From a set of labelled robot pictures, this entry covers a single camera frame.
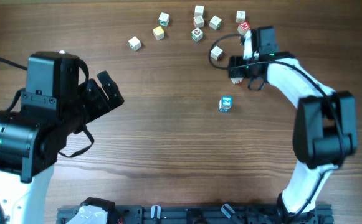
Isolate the red A wooden block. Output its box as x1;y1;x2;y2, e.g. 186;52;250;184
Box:
231;78;244;85

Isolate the blue bottom tower block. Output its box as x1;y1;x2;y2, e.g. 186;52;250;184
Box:
219;100;232;112

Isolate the blue letter wooden block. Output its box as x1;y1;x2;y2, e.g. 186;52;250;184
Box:
219;96;232;110

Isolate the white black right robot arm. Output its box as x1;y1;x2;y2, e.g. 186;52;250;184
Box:
227;26;358;223

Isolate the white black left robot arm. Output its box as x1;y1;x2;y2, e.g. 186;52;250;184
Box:
0;51;124;223

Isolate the plain wooden block centre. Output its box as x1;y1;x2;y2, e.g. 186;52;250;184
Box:
210;46;223;60

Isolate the plain wooden block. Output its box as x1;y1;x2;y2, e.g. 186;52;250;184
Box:
210;46;223;60
236;11;246;23
128;36;141;51
194;5;204;17

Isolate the red M wooden block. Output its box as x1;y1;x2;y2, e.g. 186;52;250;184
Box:
237;21;250;35

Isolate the plain wooden block upper right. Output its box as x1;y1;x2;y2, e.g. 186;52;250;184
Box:
236;11;246;23

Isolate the plain wooden block far left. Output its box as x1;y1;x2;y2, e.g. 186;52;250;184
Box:
128;36;141;51

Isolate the green edged wooden block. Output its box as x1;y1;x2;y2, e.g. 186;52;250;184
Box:
209;16;222;30

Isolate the green ball picture block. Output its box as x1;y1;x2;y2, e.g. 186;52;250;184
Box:
191;27;203;42

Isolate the red side wooden block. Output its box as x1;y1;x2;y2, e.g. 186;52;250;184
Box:
193;15;204;28

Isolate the yellow top wooden block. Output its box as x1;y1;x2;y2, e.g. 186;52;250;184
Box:
153;26;165;40

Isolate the plain wooden block top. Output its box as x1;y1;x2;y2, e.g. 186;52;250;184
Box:
194;5;204;17

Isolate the green side wooden block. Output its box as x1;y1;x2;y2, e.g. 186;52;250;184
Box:
158;12;170;27

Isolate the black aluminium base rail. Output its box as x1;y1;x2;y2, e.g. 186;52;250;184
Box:
56;197;334;224

